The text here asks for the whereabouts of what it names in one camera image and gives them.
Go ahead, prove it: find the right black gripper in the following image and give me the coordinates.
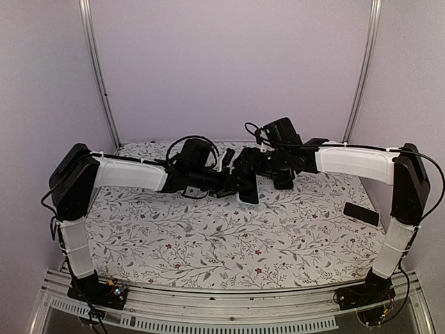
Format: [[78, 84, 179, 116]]
[[233, 147, 289, 180]]

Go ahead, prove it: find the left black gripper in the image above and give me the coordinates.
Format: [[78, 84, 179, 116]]
[[190, 167, 254, 199]]

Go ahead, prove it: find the phone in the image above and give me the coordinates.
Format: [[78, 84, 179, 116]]
[[237, 175, 259, 205]]

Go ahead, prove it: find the black smartphone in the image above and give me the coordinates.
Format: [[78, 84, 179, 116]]
[[343, 202, 380, 227]]

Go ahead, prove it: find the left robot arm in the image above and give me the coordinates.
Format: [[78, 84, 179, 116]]
[[46, 136, 259, 302]]

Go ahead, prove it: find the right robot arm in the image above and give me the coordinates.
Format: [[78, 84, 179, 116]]
[[233, 118, 430, 303]]

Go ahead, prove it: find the floral patterned table mat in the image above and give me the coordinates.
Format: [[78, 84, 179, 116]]
[[71, 140, 394, 290]]

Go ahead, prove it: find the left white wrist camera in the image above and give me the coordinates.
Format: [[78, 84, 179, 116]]
[[216, 148, 235, 172]]

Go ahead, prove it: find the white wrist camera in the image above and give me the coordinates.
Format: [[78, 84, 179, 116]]
[[216, 148, 235, 172], [254, 128, 272, 153]]

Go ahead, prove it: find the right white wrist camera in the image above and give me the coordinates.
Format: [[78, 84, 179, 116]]
[[254, 128, 272, 153]]

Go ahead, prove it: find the front aluminium rail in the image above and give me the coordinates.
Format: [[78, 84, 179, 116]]
[[28, 270, 438, 333]]

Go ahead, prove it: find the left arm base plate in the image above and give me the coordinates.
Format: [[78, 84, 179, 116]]
[[67, 280, 128, 310]]

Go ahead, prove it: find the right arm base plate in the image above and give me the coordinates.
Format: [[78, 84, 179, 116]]
[[332, 283, 396, 327]]

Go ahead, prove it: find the right aluminium frame post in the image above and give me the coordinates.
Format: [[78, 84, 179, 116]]
[[342, 0, 382, 143]]

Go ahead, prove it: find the aluminium frame post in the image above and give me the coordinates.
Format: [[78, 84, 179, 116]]
[[79, 0, 122, 149], [342, 0, 382, 143]]

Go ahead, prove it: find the left aluminium frame post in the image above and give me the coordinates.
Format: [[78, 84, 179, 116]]
[[79, 0, 122, 149]]

